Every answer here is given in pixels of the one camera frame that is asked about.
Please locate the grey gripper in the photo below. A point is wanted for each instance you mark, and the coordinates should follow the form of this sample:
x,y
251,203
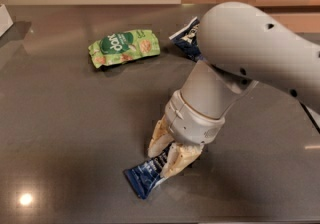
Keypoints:
x,y
192,124

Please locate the blue rxbar blueberry bar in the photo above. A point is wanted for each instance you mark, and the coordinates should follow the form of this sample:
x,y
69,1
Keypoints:
x,y
144,177

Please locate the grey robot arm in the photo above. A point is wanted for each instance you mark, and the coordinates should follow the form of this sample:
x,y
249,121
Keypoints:
x,y
242,46

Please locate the dark blue chip bag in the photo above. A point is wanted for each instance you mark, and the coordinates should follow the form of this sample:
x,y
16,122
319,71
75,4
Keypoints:
x,y
186,40

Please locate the green rice chip bag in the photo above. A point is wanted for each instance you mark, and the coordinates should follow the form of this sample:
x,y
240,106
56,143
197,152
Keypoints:
x,y
122,47

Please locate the white box at left edge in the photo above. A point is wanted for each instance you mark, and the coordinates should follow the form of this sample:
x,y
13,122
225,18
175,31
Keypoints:
x,y
5,20

